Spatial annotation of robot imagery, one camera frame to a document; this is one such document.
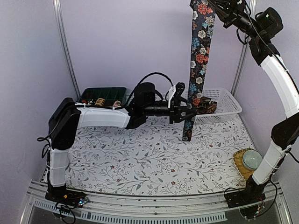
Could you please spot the white plastic basket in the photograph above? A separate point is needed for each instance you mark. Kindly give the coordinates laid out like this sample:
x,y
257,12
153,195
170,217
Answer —
x,y
226,109

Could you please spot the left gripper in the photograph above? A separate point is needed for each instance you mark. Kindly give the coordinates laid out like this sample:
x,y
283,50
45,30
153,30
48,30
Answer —
x,y
177,113

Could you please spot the floral patterned table mat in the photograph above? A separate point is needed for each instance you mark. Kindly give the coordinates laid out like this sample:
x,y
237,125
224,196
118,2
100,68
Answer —
x,y
153,160

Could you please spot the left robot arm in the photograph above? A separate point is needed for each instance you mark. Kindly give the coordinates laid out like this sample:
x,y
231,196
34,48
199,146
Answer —
x,y
71,115

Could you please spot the pale green bowl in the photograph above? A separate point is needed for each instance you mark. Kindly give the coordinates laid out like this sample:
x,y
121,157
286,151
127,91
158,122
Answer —
x,y
251,159

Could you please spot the yellow striped rolled tie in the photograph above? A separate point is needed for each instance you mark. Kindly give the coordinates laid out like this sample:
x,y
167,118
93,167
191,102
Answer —
x,y
100,102

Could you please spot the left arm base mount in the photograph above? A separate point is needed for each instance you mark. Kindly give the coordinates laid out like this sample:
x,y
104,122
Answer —
x,y
66,201

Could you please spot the woven bamboo tray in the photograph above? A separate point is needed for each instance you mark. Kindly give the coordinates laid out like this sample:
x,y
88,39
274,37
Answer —
x,y
237,159

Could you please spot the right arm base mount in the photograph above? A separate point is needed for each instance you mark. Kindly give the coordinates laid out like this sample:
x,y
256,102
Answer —
x,y
252,193

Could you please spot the dark maroon rolled tie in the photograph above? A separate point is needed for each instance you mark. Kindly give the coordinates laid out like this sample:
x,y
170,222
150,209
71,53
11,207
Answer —
x,y
108,103

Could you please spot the front aluminium rail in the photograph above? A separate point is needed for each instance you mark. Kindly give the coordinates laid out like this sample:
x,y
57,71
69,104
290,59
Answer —
x,y
114,209

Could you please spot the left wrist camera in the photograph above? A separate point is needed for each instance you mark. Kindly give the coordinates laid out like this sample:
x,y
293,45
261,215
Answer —
x,y
175,93

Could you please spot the green divided organizer box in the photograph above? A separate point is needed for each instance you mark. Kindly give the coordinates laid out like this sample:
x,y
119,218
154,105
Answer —
x,y
108,93

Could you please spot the brown patterned necktie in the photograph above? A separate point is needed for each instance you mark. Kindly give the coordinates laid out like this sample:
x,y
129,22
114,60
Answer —
x,y
204,105

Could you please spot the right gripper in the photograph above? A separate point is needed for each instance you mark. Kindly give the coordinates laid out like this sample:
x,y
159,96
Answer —
x,y
231,11

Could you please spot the dark floral necktie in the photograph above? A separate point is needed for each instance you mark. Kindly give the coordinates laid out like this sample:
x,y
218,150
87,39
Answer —
x,y
203,20

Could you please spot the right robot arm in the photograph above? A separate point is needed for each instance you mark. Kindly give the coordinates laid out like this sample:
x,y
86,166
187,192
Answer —
x,y
260,30

